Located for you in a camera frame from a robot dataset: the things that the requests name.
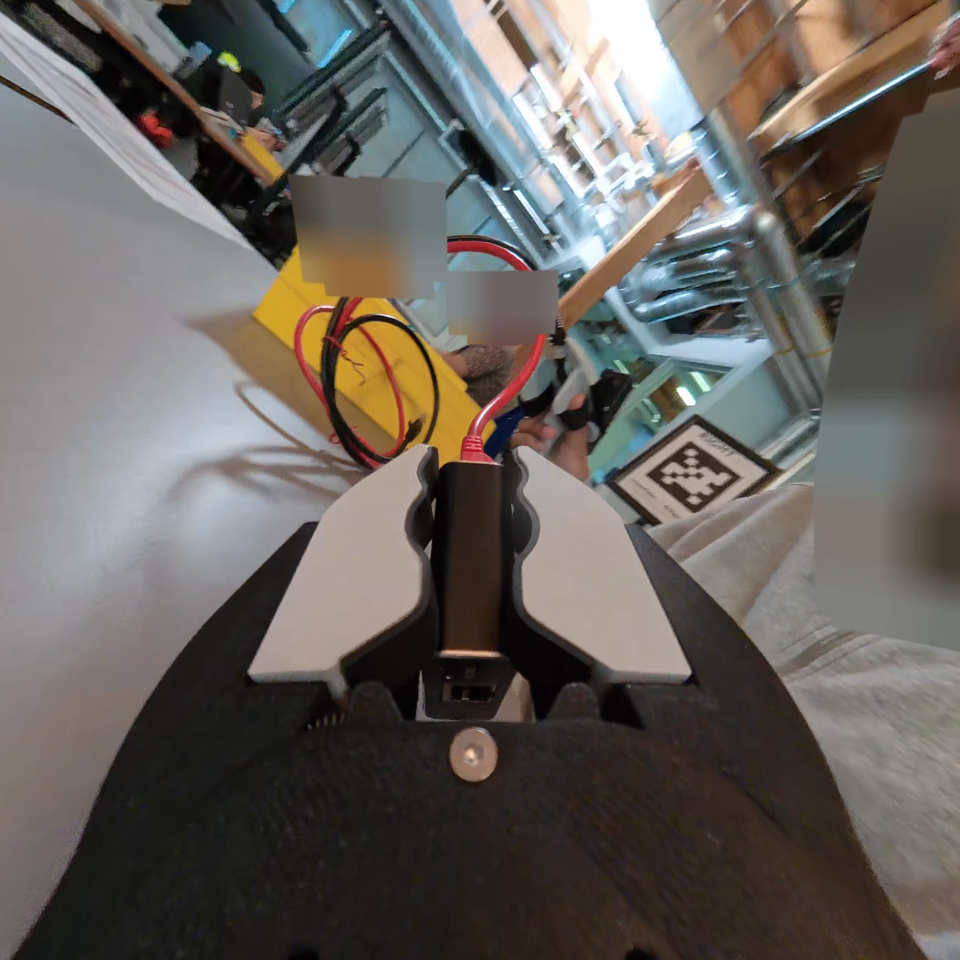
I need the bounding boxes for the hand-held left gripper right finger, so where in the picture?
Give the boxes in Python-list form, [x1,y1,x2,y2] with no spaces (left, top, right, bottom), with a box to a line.
[510,447,693,685]

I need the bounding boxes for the black ethernet cable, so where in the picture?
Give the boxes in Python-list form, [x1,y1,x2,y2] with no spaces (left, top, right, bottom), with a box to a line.
[321,238,541,468]

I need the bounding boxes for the printed sign board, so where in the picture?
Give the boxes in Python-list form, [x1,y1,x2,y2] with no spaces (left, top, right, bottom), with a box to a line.
[606,414,783,526]

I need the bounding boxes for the person's grey sweatshirt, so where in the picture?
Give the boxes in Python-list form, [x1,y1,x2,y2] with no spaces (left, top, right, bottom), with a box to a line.
[648,480,960,960]

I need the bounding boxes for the printed paper sheet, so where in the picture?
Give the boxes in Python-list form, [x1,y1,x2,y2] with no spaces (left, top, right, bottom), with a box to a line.
[0,15,252,252]

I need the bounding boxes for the wooden support post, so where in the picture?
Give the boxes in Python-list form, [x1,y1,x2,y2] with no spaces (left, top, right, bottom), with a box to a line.
[558,161,717,327]

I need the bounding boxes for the yellow plastic bin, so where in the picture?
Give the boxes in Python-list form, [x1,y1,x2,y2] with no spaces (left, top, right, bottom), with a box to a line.
[253,247,498,459]

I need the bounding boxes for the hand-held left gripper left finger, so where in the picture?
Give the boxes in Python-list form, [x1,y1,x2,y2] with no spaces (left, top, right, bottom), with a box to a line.
[246,444,441,687]

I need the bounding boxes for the grey desk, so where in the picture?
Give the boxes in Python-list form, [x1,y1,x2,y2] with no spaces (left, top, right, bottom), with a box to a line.
[0,75,481,960]

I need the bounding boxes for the grey ceiling pipes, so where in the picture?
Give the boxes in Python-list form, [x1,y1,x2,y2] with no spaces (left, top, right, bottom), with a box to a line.
[637,202,834,421]

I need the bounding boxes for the red ethernet cable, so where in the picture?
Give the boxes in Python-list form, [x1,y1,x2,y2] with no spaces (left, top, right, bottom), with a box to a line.
[294,236,549,470]

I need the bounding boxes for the black network splitter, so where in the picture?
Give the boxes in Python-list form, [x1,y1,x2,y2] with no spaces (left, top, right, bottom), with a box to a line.
[429,461,505,706]

